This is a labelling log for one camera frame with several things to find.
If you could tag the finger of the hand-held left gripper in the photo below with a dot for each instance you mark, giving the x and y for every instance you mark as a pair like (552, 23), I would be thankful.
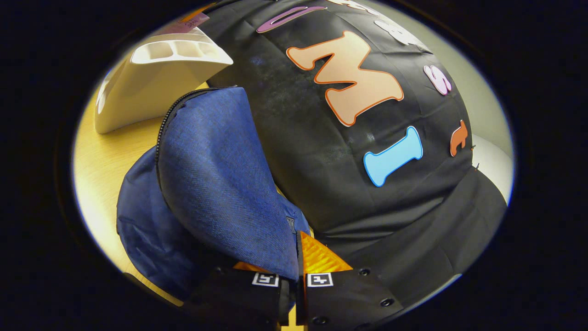
(197, 13)

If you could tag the blue schoolbag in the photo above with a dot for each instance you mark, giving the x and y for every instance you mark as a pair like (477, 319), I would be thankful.
(216, 184)

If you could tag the black backdrop cloth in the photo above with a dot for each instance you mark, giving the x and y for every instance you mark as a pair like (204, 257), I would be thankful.
(321, 184)

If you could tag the white plastic bookshelf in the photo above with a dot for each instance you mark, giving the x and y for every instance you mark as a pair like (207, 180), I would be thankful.
(151, 87)

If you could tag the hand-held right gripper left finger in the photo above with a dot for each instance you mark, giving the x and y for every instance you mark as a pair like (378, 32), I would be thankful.
(239, 294)

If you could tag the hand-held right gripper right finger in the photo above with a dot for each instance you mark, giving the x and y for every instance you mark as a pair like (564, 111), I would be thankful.
(340, 299)

